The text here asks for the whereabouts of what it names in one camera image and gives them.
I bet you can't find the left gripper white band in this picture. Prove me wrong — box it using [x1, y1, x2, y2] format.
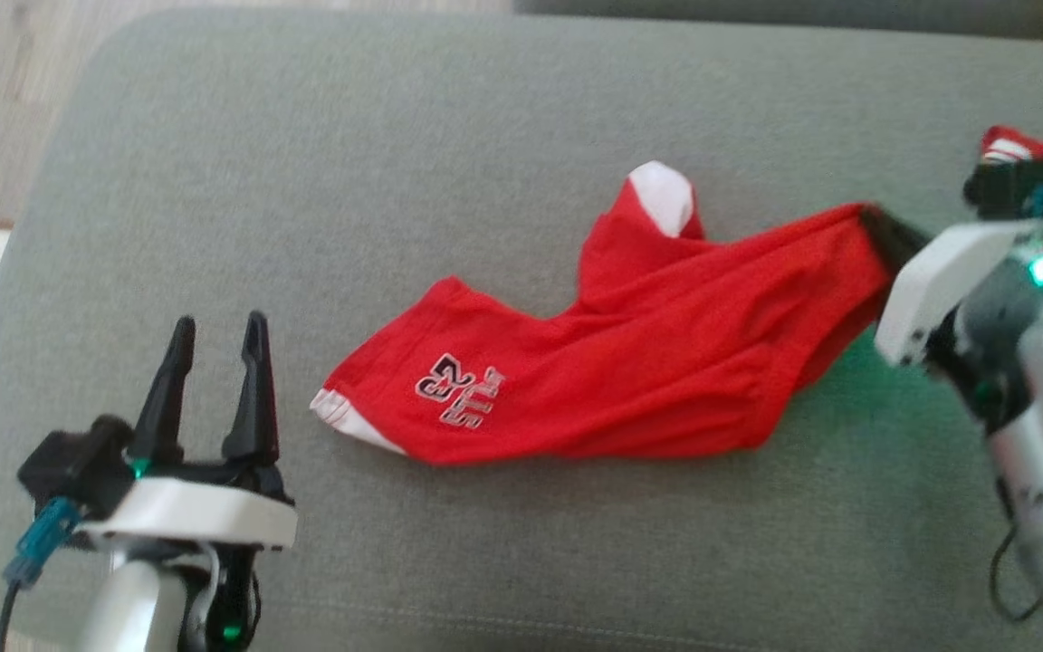
[76, 310, 299, 555]

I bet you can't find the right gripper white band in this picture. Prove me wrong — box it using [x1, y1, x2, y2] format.
[862, 205, 1043, 431]

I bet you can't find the red basketball shorts white stripe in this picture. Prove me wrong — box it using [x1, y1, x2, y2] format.
[309, 160, 894, 467]

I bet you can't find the grey sofa seat cushion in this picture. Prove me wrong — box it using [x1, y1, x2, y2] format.
[512, 0, 1043, 39]

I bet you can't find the grey ottoman cushion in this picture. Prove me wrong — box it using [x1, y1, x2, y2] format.
[0, 7, 1043, 652]

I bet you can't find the blue cable connector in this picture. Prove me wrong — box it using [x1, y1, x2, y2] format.
[3, 495, 81, 586]

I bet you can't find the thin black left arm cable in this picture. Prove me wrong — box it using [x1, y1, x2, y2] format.
[0, 578, 26, 652]

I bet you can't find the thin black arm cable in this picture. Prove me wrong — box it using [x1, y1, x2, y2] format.
[989, 523, 1043, 626]
[0, 578, 26, 652]

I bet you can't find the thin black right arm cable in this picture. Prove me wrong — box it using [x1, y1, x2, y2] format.
[989, 523, 1043, 626]

